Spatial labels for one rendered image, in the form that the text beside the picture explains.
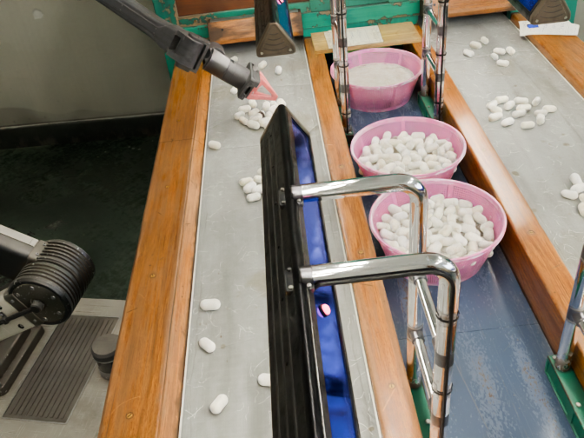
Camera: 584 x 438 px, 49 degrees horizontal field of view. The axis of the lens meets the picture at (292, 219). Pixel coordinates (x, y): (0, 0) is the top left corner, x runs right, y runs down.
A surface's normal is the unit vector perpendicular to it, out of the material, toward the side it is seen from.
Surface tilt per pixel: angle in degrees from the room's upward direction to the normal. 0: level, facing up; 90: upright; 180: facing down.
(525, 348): 0
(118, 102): 90
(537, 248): 0
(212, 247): 0
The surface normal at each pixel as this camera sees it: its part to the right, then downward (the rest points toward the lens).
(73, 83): 0.01, 0.61
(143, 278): -0.10, -0.79
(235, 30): 0.02, 0.25
